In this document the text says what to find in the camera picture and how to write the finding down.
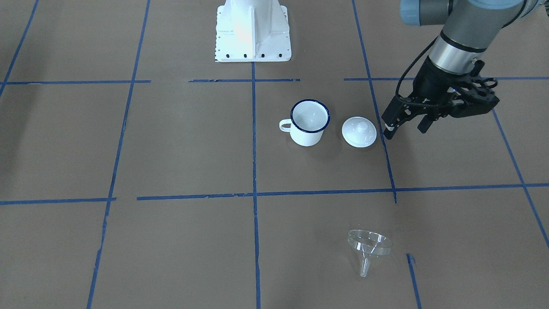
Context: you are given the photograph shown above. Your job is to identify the white enamel mug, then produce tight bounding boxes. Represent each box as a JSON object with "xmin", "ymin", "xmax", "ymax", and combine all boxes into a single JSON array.
[{"xmin": 279, "ymin": 99, "xmax": 331, "ymax": 147}]

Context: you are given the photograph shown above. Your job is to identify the white ceramic lid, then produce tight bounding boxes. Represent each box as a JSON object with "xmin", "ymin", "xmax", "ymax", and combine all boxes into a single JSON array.
[{"xmin": 341, "ymin": 117, "xmax": 378, "ymax": 148}]

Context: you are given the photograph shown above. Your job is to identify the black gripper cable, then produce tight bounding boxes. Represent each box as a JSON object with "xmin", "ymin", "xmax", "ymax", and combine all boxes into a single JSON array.
[{"xmin": 395, "ymin": 38, "xmax": 439, "ymax": 103}]

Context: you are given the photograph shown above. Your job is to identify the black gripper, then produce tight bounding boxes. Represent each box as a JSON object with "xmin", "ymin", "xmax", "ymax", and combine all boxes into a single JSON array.
[{"xmin": 382, "ymin": 58, "xmax": 500, "ymax": 139}]

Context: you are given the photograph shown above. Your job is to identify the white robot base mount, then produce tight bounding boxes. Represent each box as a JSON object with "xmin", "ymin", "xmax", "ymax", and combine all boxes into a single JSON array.
[{"xmin": 214, "ymin": 0, "xmax": 292, "ymax": 63}]

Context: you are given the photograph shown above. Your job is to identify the clear plastic funnel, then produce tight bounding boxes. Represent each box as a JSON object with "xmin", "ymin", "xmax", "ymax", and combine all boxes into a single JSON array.
[{"xmin": 347, "ymin": 229, "xmax": 394, "ymax": 278}]

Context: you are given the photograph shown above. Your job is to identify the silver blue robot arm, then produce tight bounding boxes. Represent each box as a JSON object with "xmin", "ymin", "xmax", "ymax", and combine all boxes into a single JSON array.
[{"xmin": 382, "ymin": 0, "xmax": 543, "ymax": 139}]

